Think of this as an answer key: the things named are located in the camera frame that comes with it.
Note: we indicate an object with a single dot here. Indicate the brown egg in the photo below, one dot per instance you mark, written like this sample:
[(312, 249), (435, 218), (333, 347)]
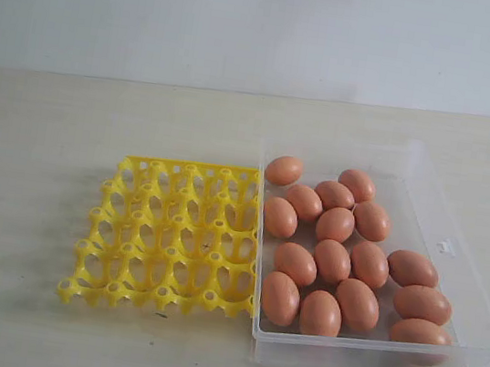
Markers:
[(295, 261), (359, 184), (333, 261), (284, 170), (335, 224), (372, 221), (421, 302), (358, 304), (424, 332), (280, 298), (369, 264), (334, 194), (320, 315), (410, 268), (280, 217), (305, 201)]

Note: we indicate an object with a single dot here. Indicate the yellow plastic egg tray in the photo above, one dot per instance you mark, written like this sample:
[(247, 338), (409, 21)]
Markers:
[(171, 234)]

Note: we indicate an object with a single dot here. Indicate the clear plastic container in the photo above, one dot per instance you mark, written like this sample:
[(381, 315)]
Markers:
[(408, 188)]

